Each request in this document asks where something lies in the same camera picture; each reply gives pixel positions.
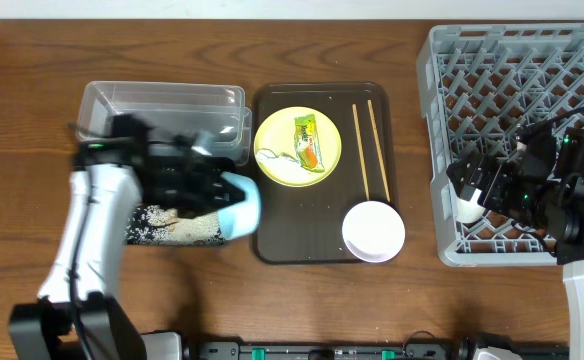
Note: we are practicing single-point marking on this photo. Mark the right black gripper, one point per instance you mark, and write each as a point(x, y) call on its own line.
point(485, 182)

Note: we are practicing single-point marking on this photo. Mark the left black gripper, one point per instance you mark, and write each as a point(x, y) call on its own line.
point(204, 185)

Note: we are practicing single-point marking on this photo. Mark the light blue bowl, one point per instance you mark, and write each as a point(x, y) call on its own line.
point(240, 219)

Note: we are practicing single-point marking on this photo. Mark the white cup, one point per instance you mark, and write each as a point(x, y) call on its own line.
point(468, 211)

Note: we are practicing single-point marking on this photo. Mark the white tissue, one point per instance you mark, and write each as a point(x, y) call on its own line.
point(268, 159)

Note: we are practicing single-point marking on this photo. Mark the green snack wrapper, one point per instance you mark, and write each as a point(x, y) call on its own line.
point(306, 143)

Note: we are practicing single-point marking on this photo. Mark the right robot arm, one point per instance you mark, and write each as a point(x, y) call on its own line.
point(542, 190)

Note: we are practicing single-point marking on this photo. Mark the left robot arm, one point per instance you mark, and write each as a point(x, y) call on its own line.
point(77, 314)

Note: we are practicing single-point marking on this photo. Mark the grey dishwasher rack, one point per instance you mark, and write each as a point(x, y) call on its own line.
point(477, 85)

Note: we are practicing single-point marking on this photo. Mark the food scraps rice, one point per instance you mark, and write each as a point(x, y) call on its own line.
point(177, 230)

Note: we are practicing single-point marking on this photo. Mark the black tray bin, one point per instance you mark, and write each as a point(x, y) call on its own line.
point(172, 232)

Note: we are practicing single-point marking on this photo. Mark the clear plastic bin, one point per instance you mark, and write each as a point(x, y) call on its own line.
point(173, 108)

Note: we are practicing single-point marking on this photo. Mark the yellow plate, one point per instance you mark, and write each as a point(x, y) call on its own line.
point(276, 133)

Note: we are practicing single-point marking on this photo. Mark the brown serving tray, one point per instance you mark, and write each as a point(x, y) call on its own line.
point(302, 225)

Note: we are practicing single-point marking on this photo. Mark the right wooden chopstick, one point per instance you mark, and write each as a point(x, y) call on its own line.
point(378, 150)

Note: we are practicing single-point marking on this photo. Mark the wooden chopstick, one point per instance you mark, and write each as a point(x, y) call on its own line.
point(378, 150)
point(360, 151)

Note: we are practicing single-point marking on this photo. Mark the white bowl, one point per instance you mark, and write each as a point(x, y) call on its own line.
point(373, 232)

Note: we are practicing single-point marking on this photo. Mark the left wooden chopstick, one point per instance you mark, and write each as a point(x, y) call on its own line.
point(360, 151)

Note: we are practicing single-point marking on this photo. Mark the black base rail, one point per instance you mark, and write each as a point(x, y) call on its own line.
point(420, 345)

